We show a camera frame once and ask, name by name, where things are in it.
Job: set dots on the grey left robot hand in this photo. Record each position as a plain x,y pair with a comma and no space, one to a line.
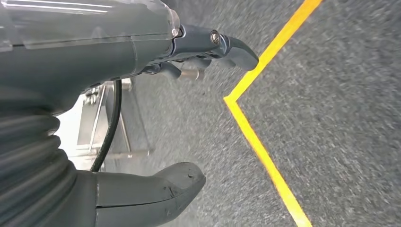
94,47

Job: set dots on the white desk with panel side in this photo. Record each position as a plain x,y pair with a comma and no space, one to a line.
67,134

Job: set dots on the steel side table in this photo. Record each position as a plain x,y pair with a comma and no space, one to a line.
137,153

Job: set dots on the yellow floor tape marking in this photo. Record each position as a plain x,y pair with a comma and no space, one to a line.
250,137

